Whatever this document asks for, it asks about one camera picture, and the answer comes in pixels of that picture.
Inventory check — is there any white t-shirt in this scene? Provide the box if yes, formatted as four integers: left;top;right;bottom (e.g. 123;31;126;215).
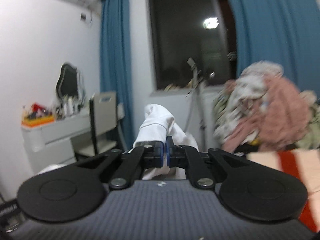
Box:
132;104;198;180

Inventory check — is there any pile of light clothes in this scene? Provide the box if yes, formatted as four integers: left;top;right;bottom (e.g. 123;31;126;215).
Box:
213;61;319;153

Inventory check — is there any white black chair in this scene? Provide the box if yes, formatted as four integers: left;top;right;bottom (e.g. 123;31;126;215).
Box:
74;91;118;161

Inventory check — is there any pink fluffy blanket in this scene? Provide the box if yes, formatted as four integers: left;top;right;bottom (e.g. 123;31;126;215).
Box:
222;75;310;152

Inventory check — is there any white dressing table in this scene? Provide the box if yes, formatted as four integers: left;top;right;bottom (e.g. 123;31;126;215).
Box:
21;108;90;173

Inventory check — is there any striped fleece blanket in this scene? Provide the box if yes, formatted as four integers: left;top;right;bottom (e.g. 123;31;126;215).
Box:
246;148;320;233

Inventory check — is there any orange tray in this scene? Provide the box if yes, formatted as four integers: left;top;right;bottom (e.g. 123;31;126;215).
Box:
21;115;55;127

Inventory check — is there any dark window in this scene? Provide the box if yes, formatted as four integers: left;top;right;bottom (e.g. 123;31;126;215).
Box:
149;0;237;89

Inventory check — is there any right blue curtain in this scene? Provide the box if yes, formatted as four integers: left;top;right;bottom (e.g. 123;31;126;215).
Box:
228;0;319;93

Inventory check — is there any camera tripod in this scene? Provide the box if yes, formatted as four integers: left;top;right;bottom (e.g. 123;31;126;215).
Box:
184;57;215;152

